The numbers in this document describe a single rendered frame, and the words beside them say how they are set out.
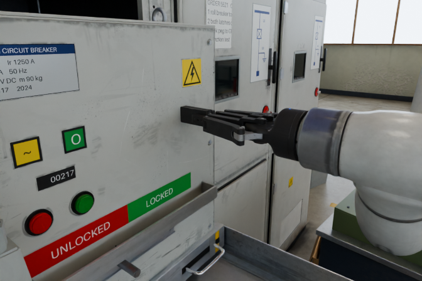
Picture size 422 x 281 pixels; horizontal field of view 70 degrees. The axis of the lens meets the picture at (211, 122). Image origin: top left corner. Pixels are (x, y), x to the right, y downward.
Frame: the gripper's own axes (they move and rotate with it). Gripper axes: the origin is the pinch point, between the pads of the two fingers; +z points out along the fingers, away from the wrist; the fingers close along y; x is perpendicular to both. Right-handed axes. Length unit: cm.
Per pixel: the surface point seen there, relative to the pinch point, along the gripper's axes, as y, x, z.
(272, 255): 13.5, -33.7, -10.5
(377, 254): 49, -48, -28
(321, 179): 240, -118, 42
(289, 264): 13.5, -34.0, -14.5
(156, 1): 18.2, 23.4, 28.7
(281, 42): 95, 13, 27
